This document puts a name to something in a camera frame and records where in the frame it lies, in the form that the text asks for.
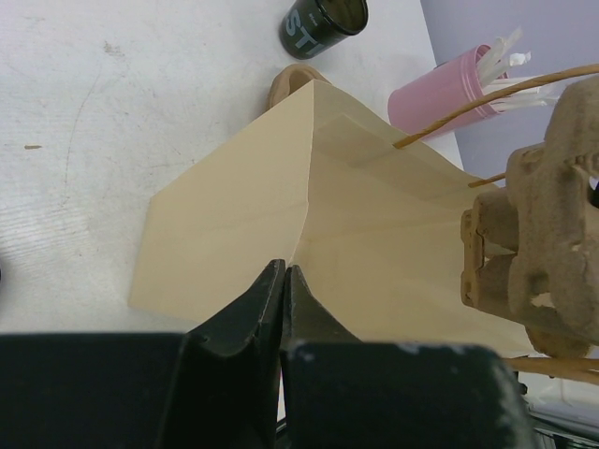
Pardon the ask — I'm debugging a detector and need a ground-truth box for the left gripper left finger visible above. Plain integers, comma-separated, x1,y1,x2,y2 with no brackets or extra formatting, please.
1,260,285,448

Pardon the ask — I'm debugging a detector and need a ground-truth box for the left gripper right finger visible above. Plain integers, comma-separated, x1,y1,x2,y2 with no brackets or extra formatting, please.
281,266,533,448

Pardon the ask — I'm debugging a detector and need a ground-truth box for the beige paper bag with handles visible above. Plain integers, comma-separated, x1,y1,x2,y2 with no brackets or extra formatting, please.
128,63,599,384

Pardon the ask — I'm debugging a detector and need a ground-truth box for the brown cardboard cup carrier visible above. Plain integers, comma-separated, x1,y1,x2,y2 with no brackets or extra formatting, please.
266,64,330,110
460,77,598,358

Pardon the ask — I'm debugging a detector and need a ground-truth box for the pink cylindrical utensil holder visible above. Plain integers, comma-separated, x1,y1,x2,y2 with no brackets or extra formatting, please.
387,44,490,135

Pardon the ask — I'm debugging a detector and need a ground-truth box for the white plastic cutlery piece upright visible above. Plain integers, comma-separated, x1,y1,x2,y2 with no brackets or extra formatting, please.
482,77,560,113

